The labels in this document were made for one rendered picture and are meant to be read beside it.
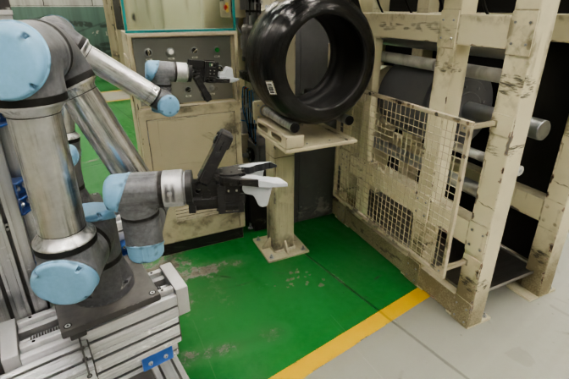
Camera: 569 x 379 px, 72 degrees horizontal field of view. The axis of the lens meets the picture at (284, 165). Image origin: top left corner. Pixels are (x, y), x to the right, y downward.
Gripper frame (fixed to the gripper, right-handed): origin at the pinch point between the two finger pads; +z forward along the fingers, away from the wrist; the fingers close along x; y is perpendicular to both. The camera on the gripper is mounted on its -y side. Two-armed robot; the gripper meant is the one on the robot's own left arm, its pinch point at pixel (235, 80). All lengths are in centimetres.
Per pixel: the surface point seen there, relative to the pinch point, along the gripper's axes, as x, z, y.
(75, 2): 922, -84, 29
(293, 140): -10.4, 24.6, -23.1
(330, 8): -11.4, 33.3, 32.3
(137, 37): 56, -33, 10
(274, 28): -8.3, 11.4, 22.1
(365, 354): -57, 47, -105
